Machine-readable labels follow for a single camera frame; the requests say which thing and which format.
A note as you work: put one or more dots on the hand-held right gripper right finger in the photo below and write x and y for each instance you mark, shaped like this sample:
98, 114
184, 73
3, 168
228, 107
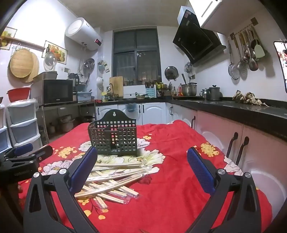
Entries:
199, 168

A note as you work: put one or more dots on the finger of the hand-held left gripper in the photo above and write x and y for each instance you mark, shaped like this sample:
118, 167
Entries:
42, 152
22, 149

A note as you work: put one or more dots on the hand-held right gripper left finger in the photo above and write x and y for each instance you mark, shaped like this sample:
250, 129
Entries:
84, 168

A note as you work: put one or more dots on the pile of chopsticks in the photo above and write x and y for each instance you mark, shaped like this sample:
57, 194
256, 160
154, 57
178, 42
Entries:
112, 179

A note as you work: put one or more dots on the black plastic utensil basket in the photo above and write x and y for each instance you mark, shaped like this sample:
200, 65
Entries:
121, 134

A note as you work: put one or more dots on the red floral tablecloth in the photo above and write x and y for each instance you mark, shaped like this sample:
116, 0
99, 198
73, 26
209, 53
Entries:
168, 179

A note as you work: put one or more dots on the plastic drawer unit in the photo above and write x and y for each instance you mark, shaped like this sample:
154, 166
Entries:
22, 114

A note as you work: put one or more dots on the old metal pot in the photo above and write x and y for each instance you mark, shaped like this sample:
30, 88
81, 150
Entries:
67, 124

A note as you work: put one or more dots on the metal storage rack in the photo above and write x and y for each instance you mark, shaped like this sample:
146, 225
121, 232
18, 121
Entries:
56, 107

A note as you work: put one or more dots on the red plastic basin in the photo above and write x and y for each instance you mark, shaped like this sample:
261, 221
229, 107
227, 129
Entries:
19, 95

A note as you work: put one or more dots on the black microwave oven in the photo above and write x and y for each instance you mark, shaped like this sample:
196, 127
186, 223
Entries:
58, 91

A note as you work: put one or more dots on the pink kitchen cabinets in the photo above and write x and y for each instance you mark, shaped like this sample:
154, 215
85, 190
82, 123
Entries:
264, 152

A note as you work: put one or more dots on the blue plastic container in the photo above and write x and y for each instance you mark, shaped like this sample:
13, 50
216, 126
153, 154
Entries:
84, 96

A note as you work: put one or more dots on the white kitchen cabinets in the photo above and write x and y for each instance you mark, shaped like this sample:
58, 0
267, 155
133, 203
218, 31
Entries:
154, 112

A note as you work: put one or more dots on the black kitchen countertop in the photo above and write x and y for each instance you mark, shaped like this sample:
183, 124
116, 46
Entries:
246, 112

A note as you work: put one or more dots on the small steel teapot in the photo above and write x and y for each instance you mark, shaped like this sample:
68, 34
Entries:
203, 93

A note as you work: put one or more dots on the cardboard box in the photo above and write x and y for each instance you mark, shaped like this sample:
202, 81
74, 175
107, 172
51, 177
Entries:
44, 76

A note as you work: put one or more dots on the blue hanging basket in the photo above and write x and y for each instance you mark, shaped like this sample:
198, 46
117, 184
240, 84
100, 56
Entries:
131, 108

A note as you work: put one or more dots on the grey metal canister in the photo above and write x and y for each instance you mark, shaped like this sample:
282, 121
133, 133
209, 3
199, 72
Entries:
214, 93

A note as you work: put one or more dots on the steel stockpot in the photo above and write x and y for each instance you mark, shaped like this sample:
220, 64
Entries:
189, 89

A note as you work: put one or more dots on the blender jug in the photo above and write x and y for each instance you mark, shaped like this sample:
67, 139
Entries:
72, 78

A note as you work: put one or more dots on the red sauce bottle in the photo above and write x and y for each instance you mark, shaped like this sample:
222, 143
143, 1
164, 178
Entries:
179, 89

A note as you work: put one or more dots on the kitchen faucet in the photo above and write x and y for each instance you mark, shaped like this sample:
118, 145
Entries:
111, 89

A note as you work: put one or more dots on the round wooden board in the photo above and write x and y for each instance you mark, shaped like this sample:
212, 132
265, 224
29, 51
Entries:
36, 67

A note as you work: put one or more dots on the pile of dried roots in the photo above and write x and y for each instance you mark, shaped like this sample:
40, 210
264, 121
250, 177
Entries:
246, 98

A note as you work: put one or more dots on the round bamboo tray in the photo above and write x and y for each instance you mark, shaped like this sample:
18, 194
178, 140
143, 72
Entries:
21, 63

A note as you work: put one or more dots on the rectangular wooden cutting board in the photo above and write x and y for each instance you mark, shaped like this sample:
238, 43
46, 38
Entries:
116, 86

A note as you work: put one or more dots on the blue knife block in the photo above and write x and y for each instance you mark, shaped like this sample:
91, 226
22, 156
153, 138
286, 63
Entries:
150, 93

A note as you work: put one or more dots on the glass pot lid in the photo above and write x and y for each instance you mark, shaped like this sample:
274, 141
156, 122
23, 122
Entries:
50, 61

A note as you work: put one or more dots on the white countertop box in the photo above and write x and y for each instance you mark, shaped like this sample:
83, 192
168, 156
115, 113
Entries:
134, 90

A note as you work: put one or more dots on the hanging steel lid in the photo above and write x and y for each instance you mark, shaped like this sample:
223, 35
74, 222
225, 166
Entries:
88, 66

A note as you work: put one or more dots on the dark hanging pot lid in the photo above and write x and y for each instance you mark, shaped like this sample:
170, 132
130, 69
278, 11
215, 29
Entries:
171, 72

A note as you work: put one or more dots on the hanging slotted skimmer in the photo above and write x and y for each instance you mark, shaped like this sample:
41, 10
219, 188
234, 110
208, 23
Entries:
241, 67

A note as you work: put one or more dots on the hanging steel ladle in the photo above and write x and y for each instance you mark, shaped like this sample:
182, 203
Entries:
253, 65

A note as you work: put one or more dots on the black range hood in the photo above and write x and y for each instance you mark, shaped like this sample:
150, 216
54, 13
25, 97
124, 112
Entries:
192, 42

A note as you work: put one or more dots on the white water heater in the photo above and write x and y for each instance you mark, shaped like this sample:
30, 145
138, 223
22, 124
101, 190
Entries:
83, 31

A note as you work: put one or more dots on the smartphone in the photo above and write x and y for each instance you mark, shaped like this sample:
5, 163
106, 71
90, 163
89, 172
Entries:
282, 67

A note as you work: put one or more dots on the hanging green spatula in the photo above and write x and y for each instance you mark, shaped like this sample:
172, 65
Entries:
260, 52

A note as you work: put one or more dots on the dark framed window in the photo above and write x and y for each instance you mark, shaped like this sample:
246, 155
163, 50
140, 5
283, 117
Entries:
125, 42

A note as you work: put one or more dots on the fruit wall poster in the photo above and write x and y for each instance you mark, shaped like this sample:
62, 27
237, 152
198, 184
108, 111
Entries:
58, 51
7, 33

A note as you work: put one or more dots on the wooden wall shelf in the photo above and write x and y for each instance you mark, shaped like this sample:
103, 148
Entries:
27, 42

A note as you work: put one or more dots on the white wall cabinet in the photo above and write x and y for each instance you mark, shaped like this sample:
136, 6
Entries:
208, 11

